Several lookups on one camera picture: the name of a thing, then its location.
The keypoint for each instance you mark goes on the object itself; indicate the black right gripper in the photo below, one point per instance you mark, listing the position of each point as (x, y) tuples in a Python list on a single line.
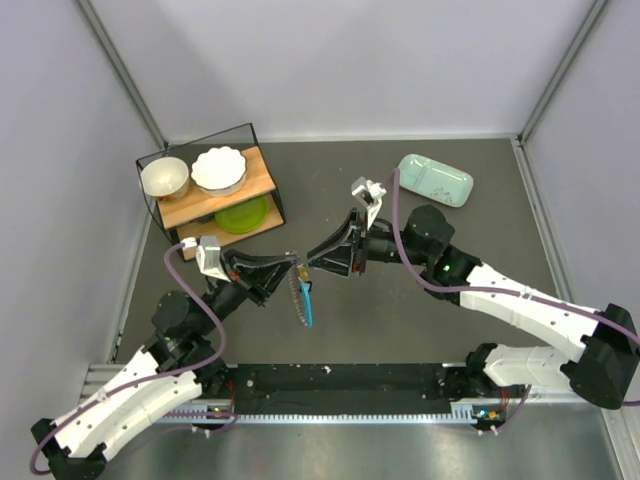
[(344, 263)]

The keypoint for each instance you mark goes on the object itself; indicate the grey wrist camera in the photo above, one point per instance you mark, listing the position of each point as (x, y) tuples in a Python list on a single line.
[(208, 258), (369, 194)]

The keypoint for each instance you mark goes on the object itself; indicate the black wire wooden shelf rack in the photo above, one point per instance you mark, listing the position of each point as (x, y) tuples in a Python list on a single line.
[(194, 214)]

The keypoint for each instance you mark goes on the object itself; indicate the metal key organizer blue handle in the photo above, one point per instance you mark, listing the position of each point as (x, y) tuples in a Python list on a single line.
[(302, 301)]

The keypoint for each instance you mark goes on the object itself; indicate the white scalloped bowl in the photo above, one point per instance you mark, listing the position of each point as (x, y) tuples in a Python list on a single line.
[(220, 171)]

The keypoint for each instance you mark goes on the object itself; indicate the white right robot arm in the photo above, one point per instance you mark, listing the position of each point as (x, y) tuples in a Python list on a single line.
[(591, 352)]

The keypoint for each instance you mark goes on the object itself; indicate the green plate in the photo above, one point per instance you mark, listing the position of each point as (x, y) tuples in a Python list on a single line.
[(243, 217)]

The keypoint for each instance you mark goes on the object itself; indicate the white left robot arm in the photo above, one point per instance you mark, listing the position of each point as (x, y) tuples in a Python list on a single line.
[(180, 362)]

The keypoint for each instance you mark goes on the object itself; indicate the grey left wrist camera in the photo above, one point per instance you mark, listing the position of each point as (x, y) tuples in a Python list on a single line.
[(208, 258)]

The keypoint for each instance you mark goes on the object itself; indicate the light green rectangular tray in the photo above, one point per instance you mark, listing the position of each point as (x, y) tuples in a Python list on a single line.
[(434, 180)]

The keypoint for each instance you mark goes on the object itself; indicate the beige ceramic bowl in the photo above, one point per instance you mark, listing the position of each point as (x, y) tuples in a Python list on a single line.
[(166, 178)]

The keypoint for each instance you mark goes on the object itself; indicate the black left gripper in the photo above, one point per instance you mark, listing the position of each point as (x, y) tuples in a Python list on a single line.
[(257, 276)]

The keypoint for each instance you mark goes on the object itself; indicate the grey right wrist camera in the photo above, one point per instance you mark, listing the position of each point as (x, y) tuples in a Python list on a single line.
[(369, 194)]

